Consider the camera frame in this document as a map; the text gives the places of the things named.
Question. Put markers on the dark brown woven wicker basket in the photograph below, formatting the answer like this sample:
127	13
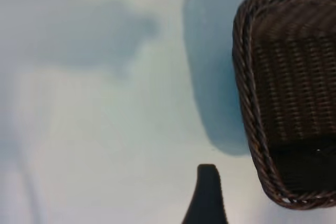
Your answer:
288	77

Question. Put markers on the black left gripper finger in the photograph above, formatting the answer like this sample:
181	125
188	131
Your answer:
206	197

